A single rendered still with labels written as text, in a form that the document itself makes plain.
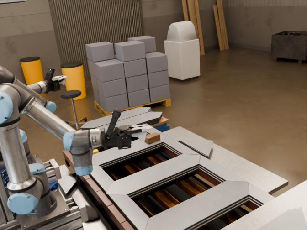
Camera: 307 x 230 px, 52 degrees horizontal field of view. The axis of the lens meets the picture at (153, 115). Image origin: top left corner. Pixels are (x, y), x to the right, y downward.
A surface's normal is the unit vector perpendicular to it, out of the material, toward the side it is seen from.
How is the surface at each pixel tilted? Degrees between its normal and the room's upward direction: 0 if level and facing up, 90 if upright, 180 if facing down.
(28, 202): 97
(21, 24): 90
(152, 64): 90
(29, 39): 90
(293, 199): 0
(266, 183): 0
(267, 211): 0
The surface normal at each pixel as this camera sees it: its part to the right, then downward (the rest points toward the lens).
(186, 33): 0.53, 0.10
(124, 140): 0.08, 0.23
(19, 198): 0.11, 0.47
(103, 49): 0.44, 0.29
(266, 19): -0.85, 0.25
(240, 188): -0.08, -0.93
